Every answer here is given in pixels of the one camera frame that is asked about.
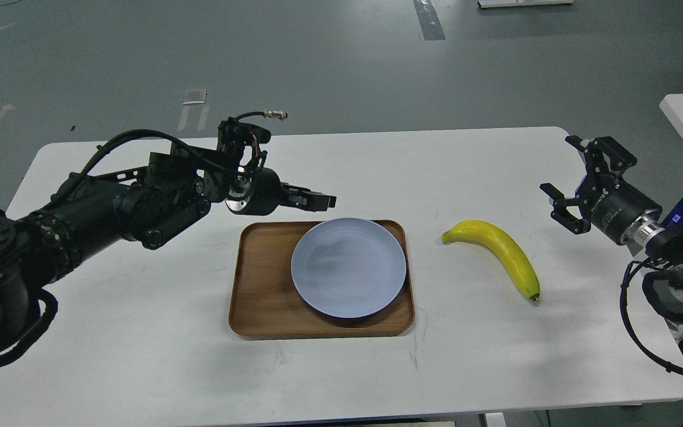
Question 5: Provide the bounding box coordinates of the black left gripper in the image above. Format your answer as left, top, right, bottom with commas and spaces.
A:
225, 168, 337, 216

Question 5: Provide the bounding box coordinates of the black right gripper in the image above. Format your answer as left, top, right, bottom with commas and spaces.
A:
540, 135, 662, 246

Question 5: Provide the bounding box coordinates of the light blue plate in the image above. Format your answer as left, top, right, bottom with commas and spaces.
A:
290, 217, 407, 319

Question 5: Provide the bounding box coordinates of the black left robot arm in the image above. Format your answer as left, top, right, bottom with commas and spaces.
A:
0, 110, 336, 367

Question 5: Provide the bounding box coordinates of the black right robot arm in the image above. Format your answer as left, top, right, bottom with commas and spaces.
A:
540, 135, 683, 376

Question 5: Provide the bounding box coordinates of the yellow banana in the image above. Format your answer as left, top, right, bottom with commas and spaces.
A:
440, 219, 541, 302

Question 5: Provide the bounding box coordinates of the brown wooden tray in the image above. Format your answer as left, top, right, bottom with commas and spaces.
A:
228, 221, 416, 340

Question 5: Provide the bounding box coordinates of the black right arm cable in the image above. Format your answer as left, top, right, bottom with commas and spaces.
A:
620, 259, 683, 386

